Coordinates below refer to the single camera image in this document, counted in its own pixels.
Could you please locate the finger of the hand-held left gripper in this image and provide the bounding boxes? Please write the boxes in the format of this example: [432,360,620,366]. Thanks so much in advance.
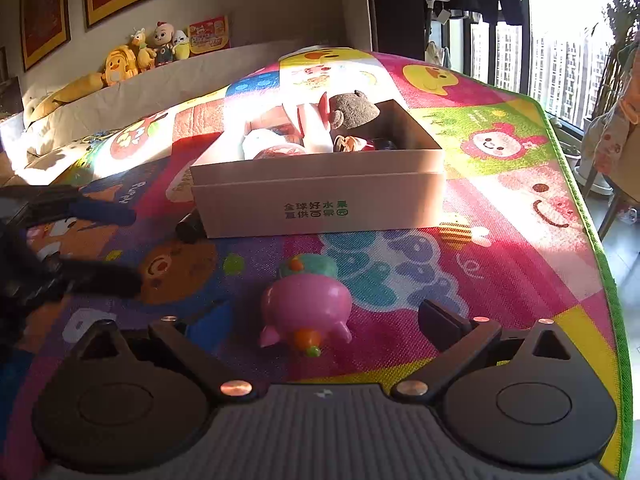
[47,256,143,301]
[0,185,137,228]

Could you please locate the beige sofa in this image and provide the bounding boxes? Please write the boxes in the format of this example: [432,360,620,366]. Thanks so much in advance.
[0,42,373,181]

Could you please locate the colourful printed play mat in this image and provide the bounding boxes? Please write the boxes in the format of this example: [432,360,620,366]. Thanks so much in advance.
[0,47,628,480]

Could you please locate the small black object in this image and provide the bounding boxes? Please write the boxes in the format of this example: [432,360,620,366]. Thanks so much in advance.
[175,212,203,245]

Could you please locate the baby doll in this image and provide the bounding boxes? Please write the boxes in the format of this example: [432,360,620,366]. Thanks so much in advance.
[152,22,177,67]

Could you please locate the green plant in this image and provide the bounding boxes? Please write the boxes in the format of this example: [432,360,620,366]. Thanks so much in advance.
[595,0,640,126]

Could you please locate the dark curtain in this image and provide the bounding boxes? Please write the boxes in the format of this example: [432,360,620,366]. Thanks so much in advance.
[367,0,426,56]

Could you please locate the orange plush toy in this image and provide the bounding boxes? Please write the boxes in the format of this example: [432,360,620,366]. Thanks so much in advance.
[130,27,157,72]

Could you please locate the pale clothes pile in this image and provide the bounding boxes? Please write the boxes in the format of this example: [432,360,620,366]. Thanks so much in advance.
[580,42,640,176]

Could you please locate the pink pig toy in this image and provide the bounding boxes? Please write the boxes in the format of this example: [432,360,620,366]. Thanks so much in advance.
[258,253,354,359]

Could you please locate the brown plush bear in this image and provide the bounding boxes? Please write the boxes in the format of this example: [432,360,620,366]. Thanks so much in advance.
[327,90,377,132]

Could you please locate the yellow duck plush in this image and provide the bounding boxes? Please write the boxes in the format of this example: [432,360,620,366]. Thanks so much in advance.
[102,45,139,87]

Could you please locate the white foam rocket red fins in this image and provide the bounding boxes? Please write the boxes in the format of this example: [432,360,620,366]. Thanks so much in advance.
[280,94,335,155]

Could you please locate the window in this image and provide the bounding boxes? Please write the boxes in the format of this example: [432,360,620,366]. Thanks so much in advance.
[445,0,618,128]

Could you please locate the long yellow plush pillow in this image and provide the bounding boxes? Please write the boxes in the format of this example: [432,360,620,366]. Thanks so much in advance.
[25,72,107,122]

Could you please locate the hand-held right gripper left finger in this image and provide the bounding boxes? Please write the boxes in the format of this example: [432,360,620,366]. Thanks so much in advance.
[80,312,255,398]

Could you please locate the beige cardboard box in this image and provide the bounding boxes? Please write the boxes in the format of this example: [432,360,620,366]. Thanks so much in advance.
[189,99,446,240]

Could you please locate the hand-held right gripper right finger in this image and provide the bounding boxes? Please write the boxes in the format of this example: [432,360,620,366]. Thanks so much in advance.
[391,300,576,400]

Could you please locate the red picture book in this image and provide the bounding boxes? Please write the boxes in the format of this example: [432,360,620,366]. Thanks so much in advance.
[188,15,231,55]

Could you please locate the white round toy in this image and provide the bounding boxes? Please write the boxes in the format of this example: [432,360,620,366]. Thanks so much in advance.
[242,127,286,160]

